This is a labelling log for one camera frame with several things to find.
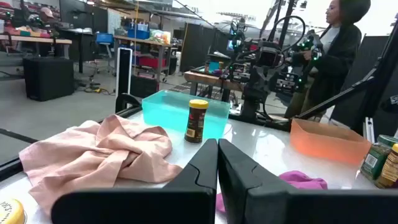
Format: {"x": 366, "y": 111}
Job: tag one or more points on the white framed black panel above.
{"x": 124, "y": 71}

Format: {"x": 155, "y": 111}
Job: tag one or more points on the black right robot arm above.
{"x": 253, "y": 90}

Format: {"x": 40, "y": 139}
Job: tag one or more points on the yellow-lid spice jar yellow label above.
{"x": 390, "y": 169}

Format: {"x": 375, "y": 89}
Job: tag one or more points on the long wooden table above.
{"x": 34, "y": 40}

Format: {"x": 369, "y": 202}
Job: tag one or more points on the black frame strut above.
{"x": 342, "y": 95}

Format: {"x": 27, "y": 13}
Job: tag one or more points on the translucent teal plastic bin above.
{"x": 164, "y": 112}

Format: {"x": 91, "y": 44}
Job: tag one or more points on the black box cabinet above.
{"x": 48, "y": 77}

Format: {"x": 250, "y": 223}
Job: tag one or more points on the brown spice jar yellow lid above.
{"x": 196, "y": 124}

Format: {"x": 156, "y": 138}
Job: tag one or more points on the wooden workbench with shelves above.
{"x": 140, "y": 40}

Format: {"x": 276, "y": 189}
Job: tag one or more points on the black curved bracket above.
{"x": 124, "y": 99}

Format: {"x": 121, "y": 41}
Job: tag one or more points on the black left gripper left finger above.
{"x": 192, "y": 186}

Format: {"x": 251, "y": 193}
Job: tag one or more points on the blue crate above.
{"x": 138, "y": 33}

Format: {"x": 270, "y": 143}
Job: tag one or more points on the light pink cloth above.
{"x": 93, "y": 155}

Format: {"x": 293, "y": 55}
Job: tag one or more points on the red storage bin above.
{"x": 152, "y": 62}

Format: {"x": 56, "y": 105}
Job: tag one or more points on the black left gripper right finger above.
{"x": 245, "y": 186}

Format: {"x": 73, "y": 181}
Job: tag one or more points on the green-lid herb spice jar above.
{"x": 373, "y": 158}

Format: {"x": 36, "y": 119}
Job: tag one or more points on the wooden station table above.
{"x": 205, "y": 79}

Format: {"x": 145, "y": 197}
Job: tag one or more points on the seated person with cap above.
{"x": 46, "y": 15}

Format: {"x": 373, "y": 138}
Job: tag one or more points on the yellow printed lid container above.
{"x": 11, "y": 213}

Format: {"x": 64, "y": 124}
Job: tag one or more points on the bag of colourful items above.
{"x": 160, "y": 36}

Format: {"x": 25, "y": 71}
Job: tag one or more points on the blue chair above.
{"x": 104, "y": 38}

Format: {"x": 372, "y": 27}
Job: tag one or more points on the black partition panel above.
{"x": 199, "y": 46}

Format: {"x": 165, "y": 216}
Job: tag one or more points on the standing person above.
{"x": 339, "y": 56}

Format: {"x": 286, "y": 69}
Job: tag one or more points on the translucent orange plastic bin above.
{"x": 326, "y": 146}

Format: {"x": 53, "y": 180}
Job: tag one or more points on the magenta cloth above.
{"x": 301, "y": 182}

